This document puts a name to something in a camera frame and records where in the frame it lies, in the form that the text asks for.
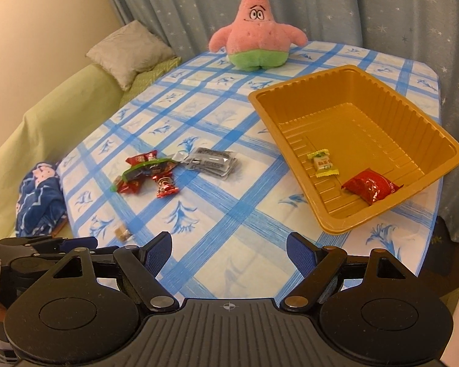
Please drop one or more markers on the golden plastic tray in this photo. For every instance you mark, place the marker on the golden plastic tray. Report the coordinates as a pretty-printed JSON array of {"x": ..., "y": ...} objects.
[{"x": 352, "y": 122}]

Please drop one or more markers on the beige cushion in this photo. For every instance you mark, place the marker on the beige cushion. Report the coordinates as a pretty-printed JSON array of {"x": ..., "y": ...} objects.
[{"x": 130, "y": 51}]

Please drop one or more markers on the small brown candy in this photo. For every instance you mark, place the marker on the small brown candy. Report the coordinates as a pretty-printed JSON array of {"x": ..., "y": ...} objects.
[{"x": 122, "y": 233}]

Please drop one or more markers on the shiny red candy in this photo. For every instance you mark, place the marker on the shiny red candy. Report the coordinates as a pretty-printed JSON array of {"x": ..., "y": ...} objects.
[{"x": 165, "y": 187}]

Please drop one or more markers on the blue checked tablecloth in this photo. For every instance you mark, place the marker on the blue checked tablecloth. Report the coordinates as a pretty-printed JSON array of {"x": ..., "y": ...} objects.
[{"x": 229, "y": 198}]

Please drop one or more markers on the small red cartoon candy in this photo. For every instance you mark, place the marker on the small red cartoon candy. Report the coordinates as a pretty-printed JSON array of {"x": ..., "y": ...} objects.
[{"x": 141, "y": 158}]

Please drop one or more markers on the grey foil packet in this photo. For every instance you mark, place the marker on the grey foil packet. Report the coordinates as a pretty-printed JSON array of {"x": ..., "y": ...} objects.
[
  {"x": 206, "y": 157},
  {"x": 229, "y": 171}
]

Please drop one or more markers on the yellow green wrapped candy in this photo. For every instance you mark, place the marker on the yellow green wrapped candy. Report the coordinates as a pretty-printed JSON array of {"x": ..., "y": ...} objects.
[{"x": 322, "y": 162}]

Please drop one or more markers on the green zigzag cushion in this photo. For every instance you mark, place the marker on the green zigzag cushion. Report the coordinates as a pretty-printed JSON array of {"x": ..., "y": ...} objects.
[{"x": 149, "y": 78}]

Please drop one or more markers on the red snack packet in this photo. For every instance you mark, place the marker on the red snack packet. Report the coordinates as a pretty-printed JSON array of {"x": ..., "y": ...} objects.
[
  {"x": 132, "y": 187},
  {"x": 371, "y": 187}
]

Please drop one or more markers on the green covered sofa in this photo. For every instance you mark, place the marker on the green covered sofa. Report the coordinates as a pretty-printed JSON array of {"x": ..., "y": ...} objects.
[{"x": 53, "y": 122}]

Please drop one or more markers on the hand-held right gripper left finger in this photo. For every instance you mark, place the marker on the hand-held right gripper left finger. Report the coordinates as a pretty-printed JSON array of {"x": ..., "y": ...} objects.
[{"x": 159, "y": 251}]

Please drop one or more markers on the pink starfish plush toy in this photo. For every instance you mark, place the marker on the pink starfish plush toy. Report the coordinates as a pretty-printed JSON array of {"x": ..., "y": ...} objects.
[{"x": 252, "y": 34}]

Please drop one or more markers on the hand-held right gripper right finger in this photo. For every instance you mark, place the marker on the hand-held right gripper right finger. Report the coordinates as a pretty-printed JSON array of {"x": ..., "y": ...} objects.
[{"x": 300, "y": 254}]

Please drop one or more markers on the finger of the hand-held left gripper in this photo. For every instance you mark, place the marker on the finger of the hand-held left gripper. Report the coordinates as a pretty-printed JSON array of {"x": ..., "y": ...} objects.
[
  {"x": 80, "y": 242},
  {"x": 30, "y": 241}
]

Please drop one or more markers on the blue patterned cloth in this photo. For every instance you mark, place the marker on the blue patterned cloth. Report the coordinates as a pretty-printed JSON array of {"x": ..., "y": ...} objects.
[{"x": 38, "y": 202}]

